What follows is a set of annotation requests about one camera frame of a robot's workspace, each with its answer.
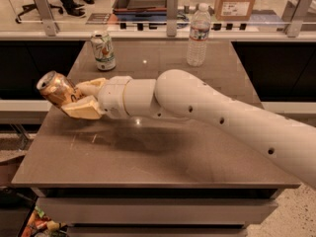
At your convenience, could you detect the glass barrier panel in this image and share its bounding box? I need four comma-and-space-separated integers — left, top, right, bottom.
0, 0, 316, 27

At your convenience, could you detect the orange soda can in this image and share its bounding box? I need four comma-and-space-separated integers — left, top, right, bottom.
37, 71, 84, 108

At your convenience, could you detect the metal glass post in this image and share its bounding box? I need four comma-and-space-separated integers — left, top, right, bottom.
281, 0, 316, 38
166, 0, 178, 37
34, 0, 58, 37

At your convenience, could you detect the middle metal glass post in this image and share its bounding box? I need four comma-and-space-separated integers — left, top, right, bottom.
166, 0, 178, 37

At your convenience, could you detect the right metal glass post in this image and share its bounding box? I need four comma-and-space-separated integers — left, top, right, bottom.
281, 0, 316, 38

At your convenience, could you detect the white green soda can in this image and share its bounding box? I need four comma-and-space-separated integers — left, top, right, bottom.
91, 31, 116, 71

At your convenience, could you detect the colourful snack bags bin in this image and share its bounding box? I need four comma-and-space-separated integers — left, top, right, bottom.
18, 205, 69, 237

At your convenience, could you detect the grey open tray box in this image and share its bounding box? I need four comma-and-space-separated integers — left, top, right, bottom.
112, 0, 174, 14

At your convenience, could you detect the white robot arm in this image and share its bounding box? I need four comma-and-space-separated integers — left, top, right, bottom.
61, 69, 316, 188

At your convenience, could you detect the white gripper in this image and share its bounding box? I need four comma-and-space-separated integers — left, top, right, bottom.
61, 76, 131, 119

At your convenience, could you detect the left metal glass post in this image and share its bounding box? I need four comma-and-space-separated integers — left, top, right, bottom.
34, 0, 58, 37

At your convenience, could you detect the cardboard box with label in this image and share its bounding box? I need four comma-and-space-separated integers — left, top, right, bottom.
214, 0, 256, 21

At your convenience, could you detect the clear plastic water bottle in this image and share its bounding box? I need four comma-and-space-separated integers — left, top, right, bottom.
187, 3, 211, 67

